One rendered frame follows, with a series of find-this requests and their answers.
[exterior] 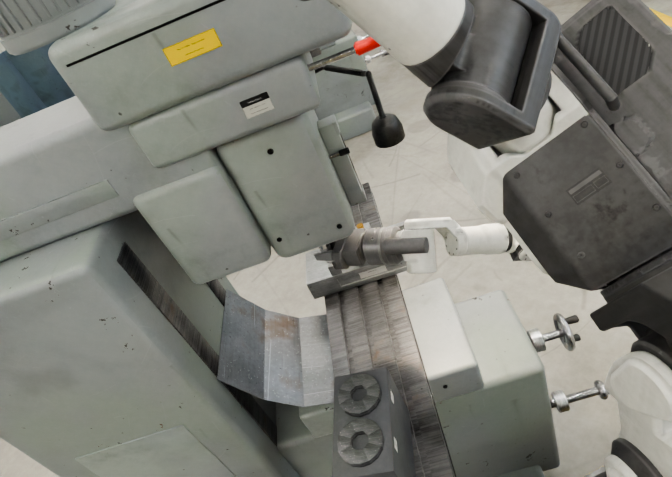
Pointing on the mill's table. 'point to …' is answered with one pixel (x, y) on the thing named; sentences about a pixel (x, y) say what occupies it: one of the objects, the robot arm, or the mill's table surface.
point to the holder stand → (371, 427)
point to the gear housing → (228, 112)
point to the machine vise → (323, 273)
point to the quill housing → (290, 185)
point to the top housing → (187, 42)
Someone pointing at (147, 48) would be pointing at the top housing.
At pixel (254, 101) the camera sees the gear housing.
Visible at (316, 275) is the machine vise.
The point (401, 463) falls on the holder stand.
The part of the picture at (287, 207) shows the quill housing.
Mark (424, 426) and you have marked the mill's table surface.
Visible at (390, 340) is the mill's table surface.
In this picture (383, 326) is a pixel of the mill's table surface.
